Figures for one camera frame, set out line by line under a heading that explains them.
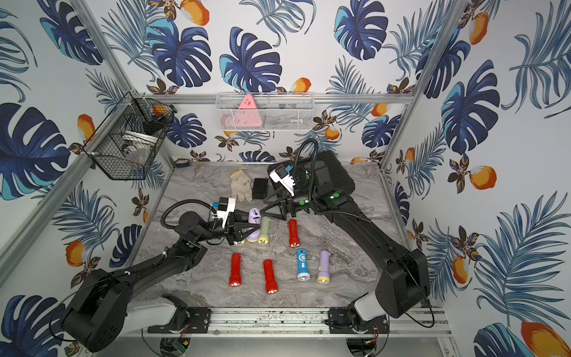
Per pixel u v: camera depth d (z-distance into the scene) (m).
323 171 0.59
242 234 0.67
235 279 0.81
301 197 0.64
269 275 0.82
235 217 0.68
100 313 0.41
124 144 0.85
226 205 0.62
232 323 0.76
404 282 0.41
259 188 1.12
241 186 1.10
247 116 0.90
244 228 0.67
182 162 1.21
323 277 0.81
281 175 0.62
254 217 0.65
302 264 0.84
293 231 0.93
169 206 1.06
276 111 1.01
